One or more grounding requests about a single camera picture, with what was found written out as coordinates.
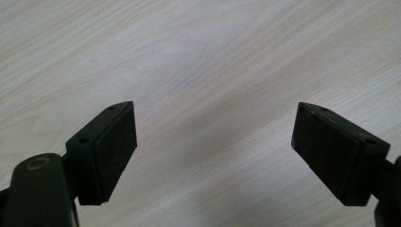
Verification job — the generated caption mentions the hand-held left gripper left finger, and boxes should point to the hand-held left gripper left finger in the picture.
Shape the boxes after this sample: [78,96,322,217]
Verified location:
[64,100,138,206]

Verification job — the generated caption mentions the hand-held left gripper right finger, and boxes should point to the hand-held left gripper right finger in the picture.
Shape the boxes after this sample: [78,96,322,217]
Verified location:
[290,101,392,207]

